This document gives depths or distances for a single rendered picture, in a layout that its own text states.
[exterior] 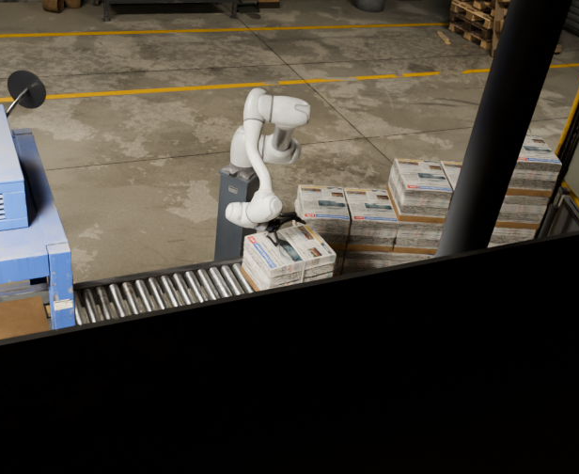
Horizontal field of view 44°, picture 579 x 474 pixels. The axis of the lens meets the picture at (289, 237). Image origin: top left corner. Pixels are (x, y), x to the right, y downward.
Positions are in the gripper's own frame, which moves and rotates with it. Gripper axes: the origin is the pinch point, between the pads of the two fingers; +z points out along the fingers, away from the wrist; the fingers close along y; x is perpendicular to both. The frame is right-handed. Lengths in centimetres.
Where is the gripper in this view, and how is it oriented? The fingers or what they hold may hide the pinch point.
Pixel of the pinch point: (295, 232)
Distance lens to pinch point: 350.2
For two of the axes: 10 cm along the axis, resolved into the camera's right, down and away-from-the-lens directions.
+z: 7.5, 2.5, 6.2
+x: 4.1, 5.6, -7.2
